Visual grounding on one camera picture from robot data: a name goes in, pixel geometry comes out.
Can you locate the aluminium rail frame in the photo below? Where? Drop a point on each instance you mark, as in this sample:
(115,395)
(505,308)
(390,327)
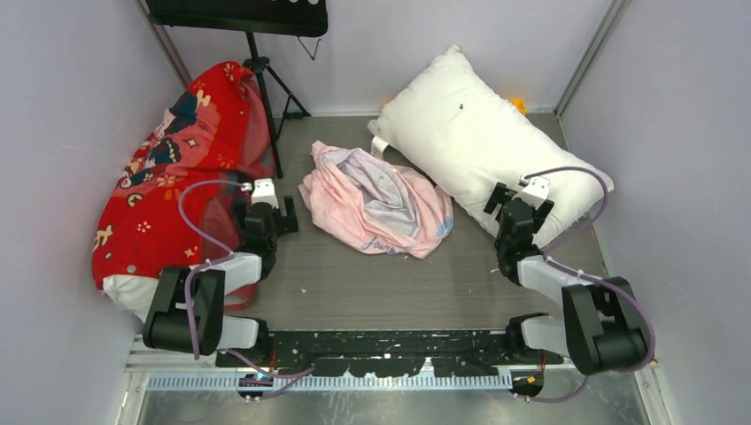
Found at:
(177,371)

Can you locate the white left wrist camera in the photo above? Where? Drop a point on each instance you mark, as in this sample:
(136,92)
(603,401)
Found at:
(261,191)

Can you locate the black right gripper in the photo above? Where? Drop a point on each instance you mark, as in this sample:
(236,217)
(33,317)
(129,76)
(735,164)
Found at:
(502,195)

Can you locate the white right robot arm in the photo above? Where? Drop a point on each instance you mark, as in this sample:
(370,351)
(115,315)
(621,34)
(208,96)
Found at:
(602,328)

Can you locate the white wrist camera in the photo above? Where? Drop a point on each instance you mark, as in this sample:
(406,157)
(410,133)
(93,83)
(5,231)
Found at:
(261,191)
(535,191)

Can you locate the yellow tray with black knob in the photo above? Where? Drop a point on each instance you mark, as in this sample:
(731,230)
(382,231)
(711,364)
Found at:
(519,104)

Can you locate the pink pillowcase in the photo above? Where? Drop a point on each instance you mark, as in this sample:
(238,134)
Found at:
(373,206)

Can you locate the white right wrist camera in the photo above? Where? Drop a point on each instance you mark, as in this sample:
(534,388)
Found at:
(535,191)

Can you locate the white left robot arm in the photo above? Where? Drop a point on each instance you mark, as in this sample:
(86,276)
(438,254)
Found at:
(187,313)

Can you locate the red patterned pillowcase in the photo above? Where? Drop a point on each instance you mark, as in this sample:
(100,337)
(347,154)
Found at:
(174,202)

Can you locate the white pillow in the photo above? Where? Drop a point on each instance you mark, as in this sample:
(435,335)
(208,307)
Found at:
(133,293)
(466,138)

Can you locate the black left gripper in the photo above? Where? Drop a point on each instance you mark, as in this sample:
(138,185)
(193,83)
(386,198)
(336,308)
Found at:
(287,223)

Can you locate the white pillow in red case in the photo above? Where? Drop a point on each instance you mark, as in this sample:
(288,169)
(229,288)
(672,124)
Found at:
(133,293)

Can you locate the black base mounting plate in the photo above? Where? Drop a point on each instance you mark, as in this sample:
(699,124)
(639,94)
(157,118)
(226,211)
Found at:
(451,353)

